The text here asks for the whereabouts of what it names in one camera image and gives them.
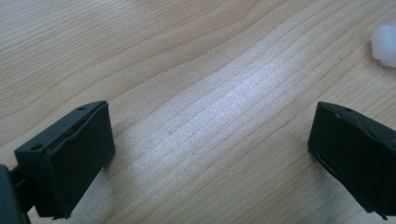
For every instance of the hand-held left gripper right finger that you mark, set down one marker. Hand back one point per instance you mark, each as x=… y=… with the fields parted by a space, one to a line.
x=355 y=155

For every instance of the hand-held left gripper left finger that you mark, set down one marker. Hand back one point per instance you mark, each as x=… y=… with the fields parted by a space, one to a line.
x=74 y=161

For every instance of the orange highlighter with white cap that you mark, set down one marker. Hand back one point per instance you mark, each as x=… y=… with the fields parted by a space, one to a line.
x=386 y=45

